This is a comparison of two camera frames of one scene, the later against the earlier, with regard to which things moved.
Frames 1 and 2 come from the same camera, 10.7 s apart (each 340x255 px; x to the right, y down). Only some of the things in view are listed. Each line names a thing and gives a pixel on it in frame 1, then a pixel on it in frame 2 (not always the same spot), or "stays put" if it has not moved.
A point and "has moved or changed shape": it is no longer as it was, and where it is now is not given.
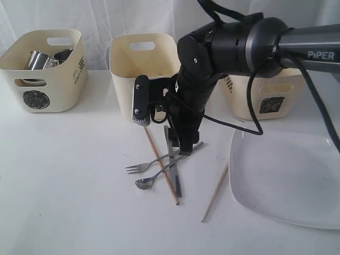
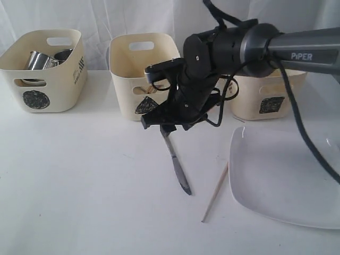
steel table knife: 175,169 has moved or changed shape
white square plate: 293,178 stays put
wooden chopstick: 165,175 has moved or changed shape
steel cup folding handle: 38,60 stays put
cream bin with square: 277,97 stays put
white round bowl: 30,82 stays put
